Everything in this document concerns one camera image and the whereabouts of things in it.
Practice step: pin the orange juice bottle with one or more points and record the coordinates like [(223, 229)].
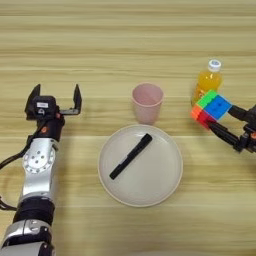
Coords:
[(206, 80)]

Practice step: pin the pink plastic cup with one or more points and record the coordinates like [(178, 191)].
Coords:
[(147, 105)]

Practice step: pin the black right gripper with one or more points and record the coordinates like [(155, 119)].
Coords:
[(250, 133)]

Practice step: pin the colourful puzzle cube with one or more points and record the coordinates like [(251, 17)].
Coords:
[(213, 106)]

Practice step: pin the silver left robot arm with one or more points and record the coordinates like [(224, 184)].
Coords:
[(38, 176)]

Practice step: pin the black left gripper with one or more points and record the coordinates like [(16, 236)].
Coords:
[(51, 128)]

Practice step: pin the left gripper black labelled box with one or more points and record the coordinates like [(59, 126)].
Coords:
[(45, 105)]

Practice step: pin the black marker pen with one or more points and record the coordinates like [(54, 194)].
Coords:
[(130, 156)]

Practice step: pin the round beige plate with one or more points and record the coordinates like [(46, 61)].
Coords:
[(156, 176)]

